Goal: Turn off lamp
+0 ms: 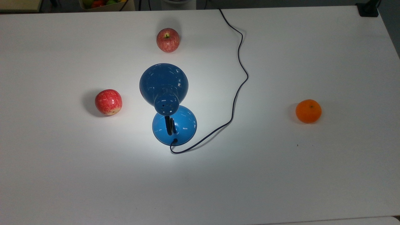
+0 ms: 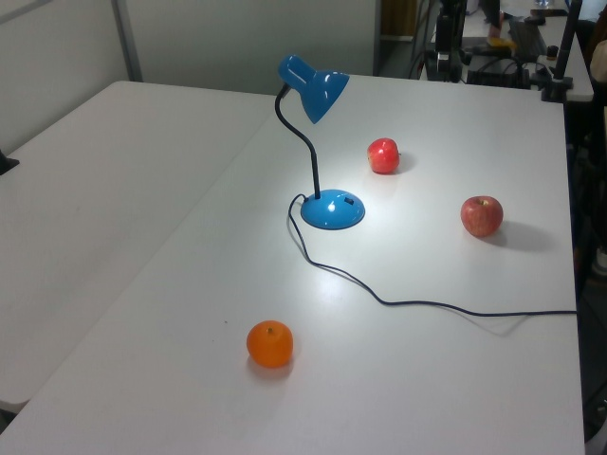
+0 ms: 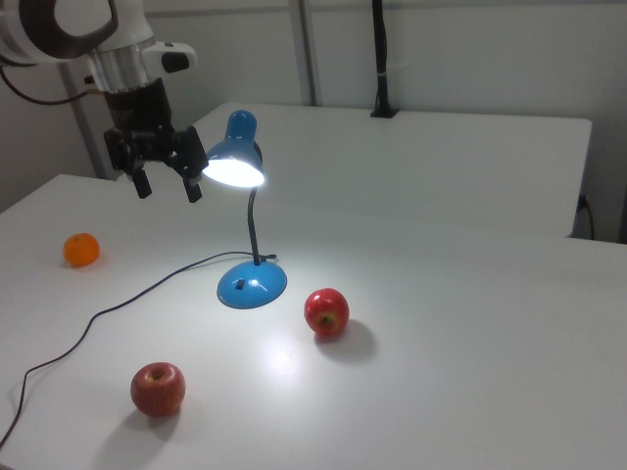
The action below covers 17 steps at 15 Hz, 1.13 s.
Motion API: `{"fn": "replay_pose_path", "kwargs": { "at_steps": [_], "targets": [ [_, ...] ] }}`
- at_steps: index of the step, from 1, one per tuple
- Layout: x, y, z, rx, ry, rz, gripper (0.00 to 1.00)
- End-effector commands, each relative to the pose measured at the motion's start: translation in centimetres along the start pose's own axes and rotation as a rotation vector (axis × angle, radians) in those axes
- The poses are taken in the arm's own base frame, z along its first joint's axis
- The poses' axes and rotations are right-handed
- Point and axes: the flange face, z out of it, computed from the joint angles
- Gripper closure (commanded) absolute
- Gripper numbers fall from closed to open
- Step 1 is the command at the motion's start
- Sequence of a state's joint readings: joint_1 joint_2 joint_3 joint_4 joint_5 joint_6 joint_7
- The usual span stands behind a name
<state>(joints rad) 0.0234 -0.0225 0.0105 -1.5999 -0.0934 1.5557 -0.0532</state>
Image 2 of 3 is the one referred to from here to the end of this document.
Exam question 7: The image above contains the pale red apple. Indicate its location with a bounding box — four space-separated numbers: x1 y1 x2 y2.
459 195 505 238

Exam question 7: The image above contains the bright red apple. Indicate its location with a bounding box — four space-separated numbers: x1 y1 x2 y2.
366 137 401 175

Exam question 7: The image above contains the black device on stand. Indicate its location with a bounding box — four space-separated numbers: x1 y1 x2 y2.
425 0 469 84

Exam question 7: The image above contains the black lamp power cable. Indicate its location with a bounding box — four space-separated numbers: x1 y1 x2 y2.
287 192 578 318

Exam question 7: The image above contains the black keyboard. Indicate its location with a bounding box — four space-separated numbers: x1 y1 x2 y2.
508 17 547 59

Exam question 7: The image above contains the orange mandarin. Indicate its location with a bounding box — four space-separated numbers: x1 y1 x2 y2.
246 319 294 369

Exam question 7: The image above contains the black clamp piece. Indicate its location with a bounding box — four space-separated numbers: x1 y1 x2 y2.
0 149 21 177

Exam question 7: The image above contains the blue desk lamp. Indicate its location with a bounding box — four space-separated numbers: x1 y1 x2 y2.
273 54 366 232

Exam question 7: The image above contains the black pole with table clamp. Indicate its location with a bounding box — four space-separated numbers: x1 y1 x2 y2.
542 0 584 103

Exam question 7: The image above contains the black equipment box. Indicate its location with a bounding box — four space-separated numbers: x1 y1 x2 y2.
466 56 531 89

